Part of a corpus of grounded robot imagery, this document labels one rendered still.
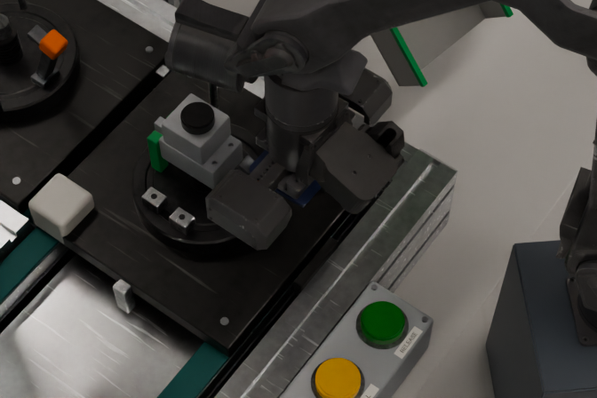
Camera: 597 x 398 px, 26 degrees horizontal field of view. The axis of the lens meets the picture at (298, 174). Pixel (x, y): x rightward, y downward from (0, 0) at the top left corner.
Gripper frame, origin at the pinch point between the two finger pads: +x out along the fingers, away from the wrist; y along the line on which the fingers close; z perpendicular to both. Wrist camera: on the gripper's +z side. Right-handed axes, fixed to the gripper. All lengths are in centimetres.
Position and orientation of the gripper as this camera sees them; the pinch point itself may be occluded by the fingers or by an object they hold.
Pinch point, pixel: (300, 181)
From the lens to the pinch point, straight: 111.0
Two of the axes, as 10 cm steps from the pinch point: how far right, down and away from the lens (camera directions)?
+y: 5.9, -6.8, 4.4
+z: 8.0, 5.0, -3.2
